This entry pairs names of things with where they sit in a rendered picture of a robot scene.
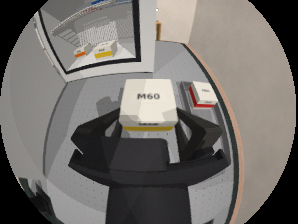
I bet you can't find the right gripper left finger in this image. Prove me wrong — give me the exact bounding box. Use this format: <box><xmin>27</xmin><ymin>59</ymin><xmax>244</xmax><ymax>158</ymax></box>
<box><xmin>74</xmin><ymin>107</ymin><xmax>122</xmax><ymax>137</ymax></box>

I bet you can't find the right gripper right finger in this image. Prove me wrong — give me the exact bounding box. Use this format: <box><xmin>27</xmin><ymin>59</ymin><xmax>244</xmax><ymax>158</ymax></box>
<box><xmin>174</xmin><ymin>107</ymin><xmax>222</xmax><ymax>163</ymax></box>

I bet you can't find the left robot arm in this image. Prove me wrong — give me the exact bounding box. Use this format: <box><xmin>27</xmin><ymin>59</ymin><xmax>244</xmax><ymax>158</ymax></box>
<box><xmin>27</xmin><ymin>192</ymin><xmax>52</xmax><ymax>216</ymax></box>

